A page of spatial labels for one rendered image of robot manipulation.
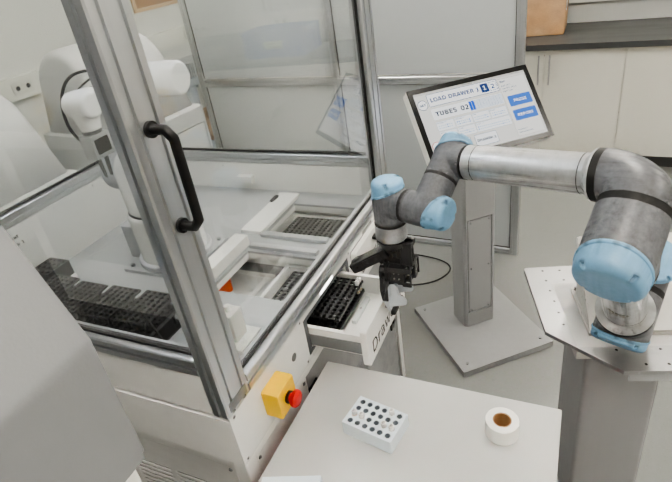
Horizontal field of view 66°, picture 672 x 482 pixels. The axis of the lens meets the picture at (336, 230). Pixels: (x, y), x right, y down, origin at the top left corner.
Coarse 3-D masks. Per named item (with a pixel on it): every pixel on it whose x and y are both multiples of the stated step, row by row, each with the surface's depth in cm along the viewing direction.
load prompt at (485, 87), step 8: (488, 80) 201; (456, 88) 198; (464, 88) 199; (472, 88) 199; (480, 88) 200; (488, 88) 200; (496, 88) 201; (432, 96) 196; (440, 96) 197; (448, 96) 197; (456, 96) 198; (464, 96) 198; (472, 96) 199; (432, 104) 195; (440, 104) 196
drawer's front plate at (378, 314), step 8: (376, 304) 130; (384, 304) 133; (376, 312) 128; (384, 312) 133; (368, 320) 126; (376, 320) 128; (384, 320) 134; (392, 320) 140; (368, 328) 123; (376, 328) 129; (360, 336) 123; (368, 336) 124; (384, 336) 135; (368, 344) 124; (376, 344) 130; (368, 352) 125; (376, 352) 130; (368, 360) 126
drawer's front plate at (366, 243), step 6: (372, 222) 167; (372, 228) 164; (366, 234) 161; (372, 234) 164; (360, 240) 158; (366, 240) 159; (372, 240) 164; (360, 246) 156; (366, 246) 160; (372, 246) 165; (354, 252) 153; (360, 252) 156; (366, 270) 162
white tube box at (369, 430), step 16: (368, 400) 121; (352, 416) 118; (368, 416) 117; (384, 416) 116; (400, 416) 117; (352, 432) 116; (368, 432) 113; (384, 432) 113; (400, 432) 114; (384, 448) 112
